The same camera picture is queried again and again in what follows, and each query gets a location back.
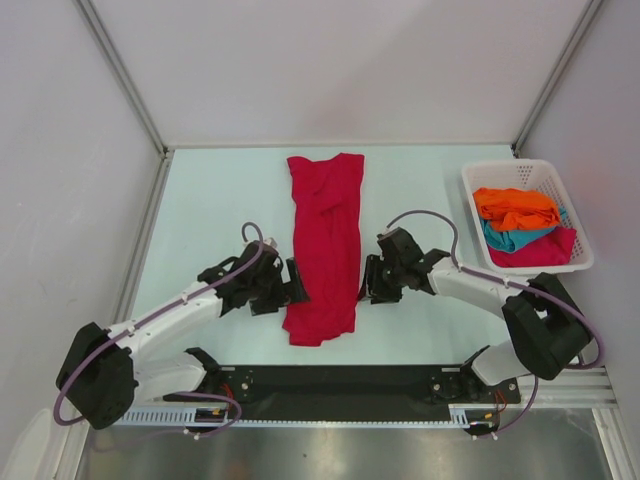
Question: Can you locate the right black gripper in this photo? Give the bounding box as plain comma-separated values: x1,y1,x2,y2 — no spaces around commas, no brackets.
356,254,406,304

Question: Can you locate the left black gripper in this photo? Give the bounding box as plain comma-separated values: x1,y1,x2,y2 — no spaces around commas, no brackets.
249,257,309,315

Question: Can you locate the crimson red t shirt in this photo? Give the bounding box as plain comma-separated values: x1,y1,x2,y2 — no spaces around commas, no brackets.
283,153,365,347

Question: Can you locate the white perforated plastic basket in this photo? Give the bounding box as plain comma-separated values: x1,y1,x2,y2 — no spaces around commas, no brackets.
462,160,594,276

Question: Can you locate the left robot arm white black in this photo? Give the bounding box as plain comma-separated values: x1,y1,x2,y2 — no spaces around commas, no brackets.
54,240,310,430

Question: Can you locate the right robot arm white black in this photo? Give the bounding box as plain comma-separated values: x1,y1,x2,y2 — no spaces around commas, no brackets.
359,228,594,401

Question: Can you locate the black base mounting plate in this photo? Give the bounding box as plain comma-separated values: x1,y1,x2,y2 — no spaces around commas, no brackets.
163,363,521,422

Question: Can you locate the teal t shirt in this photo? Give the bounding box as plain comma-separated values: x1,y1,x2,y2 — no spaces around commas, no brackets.
477,202,568,254

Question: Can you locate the orange t shirt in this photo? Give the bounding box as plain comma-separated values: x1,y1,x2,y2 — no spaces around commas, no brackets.
473,187,561,232

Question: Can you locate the white slotted cable duct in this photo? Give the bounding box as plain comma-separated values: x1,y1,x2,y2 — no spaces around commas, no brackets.
115,406,497,429

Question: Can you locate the aluminium frame rail front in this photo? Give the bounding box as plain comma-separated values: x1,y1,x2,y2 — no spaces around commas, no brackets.
532,367,618,409

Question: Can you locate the left aluminium corner post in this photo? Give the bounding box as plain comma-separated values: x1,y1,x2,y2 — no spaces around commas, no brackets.
73,0,168,157

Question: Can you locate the aluminium corner post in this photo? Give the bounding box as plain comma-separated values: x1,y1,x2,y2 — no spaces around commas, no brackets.
510,0,607,158
73,0,168,157

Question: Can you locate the right aluminium corner post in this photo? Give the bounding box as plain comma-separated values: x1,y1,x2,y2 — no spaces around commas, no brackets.
510,0,607,158

